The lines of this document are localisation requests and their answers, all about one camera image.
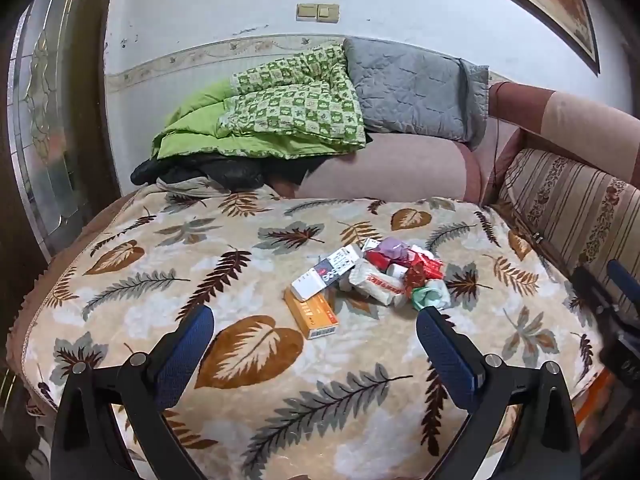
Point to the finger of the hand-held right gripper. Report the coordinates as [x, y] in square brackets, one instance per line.
[624, 282]
[592, 292]

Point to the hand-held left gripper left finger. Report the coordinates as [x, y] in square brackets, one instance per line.
[185, 345]

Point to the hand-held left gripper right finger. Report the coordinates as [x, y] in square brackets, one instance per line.
[445, 347]

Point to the white plastic bottle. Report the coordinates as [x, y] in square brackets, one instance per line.
[397, 270]

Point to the mint cartoon tissue packet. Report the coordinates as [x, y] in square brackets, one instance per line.
[430, 296]

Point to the dark red crumpled foil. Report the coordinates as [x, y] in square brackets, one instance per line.
[416, 279]

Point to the leaf print blanket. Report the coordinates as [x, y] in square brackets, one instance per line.
[200, 260]

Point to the red and white wrapper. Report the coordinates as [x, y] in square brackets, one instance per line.
[427, 262]

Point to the striped floral cushion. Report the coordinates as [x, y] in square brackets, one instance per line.
[565, 200]

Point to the crumpled white red-print wrapper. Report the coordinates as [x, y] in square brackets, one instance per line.
[372, 282]

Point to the red plastic wrapper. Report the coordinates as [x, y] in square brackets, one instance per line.
[381, 259]

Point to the purple crumpled paper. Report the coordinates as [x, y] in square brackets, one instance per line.
[394, 248]

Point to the small white packet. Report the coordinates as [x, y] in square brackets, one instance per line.
[370, 245]

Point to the orange medicine box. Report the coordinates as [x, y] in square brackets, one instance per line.
[312, 316]

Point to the black and white box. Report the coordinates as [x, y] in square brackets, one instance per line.
[337, 265]

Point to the black jacket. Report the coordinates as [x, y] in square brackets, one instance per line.
[215, 170]

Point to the pink sofa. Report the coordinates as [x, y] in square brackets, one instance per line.
[390, 170]

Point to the green checkered quilt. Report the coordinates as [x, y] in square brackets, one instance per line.
[280, 105]

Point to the wooden door with glass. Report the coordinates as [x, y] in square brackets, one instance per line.
[55, 110]

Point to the beige light switch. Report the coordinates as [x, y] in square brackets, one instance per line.
[306, 12]
[328, 13]

